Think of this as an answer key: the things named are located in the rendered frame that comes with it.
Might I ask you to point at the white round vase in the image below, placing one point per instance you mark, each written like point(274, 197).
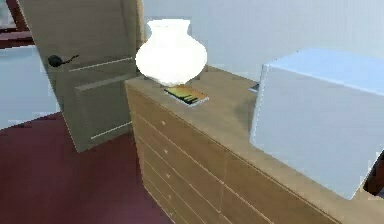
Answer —
point(170, 55)

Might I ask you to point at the yellow and black book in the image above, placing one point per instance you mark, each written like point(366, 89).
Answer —
point(186, 94)

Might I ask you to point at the tan wooden chest of drawers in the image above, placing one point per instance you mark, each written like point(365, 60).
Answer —
point(200, 150)

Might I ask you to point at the small grey flat object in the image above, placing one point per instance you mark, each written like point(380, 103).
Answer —
point(254, 88)

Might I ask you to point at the beige room door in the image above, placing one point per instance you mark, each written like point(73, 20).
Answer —
point(96, 83)

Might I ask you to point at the pale blue box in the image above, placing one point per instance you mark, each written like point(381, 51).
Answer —
point(316, 126)

